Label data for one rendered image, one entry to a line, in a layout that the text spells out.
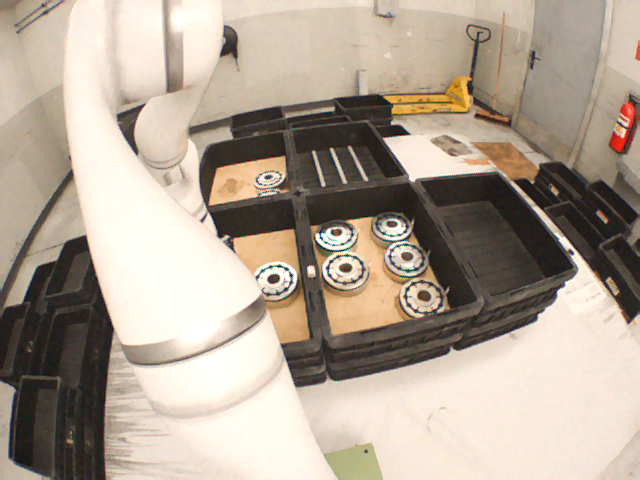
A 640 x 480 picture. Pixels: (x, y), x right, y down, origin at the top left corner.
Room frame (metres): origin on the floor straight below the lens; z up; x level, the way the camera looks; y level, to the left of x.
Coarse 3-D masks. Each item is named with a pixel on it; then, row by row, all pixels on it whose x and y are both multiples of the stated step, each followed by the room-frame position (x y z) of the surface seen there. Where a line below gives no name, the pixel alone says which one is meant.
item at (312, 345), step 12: (240, 204) 0.58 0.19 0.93; (252, 204) 0.57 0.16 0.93; (264, 204) 0.58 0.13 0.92; (300, 216) 0.51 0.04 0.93; (300, 228) 0.47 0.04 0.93; (300, 240) 0.43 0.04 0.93; (300, 252) 0.40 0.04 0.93; (312, 288) 0.31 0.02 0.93; (312, 300) 0.29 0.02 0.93; (312, 312) 0.27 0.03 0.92; (312, 324) 0.24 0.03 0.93; (288, 348) 0.20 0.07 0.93; (300, 348) 0.20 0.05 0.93; (312, 348) 0.20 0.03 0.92
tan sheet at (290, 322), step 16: (240, 240) 0.55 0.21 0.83; (256, 240) 0.55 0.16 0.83; (272, 240) 0.54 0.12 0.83; (288, 240) 0.54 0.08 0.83; (240, 256) 0.50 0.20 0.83; (256, 256) 0.49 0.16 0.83; (272, 256) 0.49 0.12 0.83; (288, 256) 0.48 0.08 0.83; (288, 304) 0.35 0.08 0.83; (304, 304) 0.34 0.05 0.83; (272, 320) 0.31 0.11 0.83; (288, 320) 0.31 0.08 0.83; (304, 320) 0.30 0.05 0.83; (288, 336) 0.27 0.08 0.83; (304, 336) 0.27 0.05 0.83
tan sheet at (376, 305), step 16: (352, 224) 0.57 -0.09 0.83; (368, 224) 0.57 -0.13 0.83; (368, 240) 0.51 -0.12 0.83; (416, 240) 0.49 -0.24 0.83; (320, 256) 0.47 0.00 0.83; (368, 256) 0.46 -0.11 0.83; (320, 272) 0.42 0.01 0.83; (384, 272) 0.41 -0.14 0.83; (432, 272) 0.39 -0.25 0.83; (368, 288) 0.37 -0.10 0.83; (384, 288) 0.36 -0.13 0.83; (400, 288) 0.36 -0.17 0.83; (336, 304) 0.33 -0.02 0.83; (352, 304) 0.33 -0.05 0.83; (368, 304) 0.33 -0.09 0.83; (384, 304) 0.32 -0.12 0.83; (336, 320) 0.30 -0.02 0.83; (352, 320) 0.29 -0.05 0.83; (368, 320) 0.29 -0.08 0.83; (384, 320) 0.28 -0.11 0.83; (400, 320) 0.28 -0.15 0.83
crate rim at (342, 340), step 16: (320, 192) 0.59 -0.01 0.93; (336, 192) 0.59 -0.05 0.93; (416, 192) 0.56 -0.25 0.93; (304, 208) 0.54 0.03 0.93; (304, 224) 0.48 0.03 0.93; (448, 240) 0.39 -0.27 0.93; (464, 272) 0.31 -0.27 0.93; (320, 288) 0.31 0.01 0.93; (320, 304) 0.28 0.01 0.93; (480, 304) 0.23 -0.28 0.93; (320, 320) 0.24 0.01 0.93; (416, 320) 0.22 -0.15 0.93; (432, 320) 0.22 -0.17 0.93; (448, 320) 0.22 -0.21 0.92; (336, 336) 0.21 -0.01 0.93; (352, 336) 0.21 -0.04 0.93; (368, 336) 0.21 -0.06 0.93; (384, 336) 0.21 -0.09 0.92
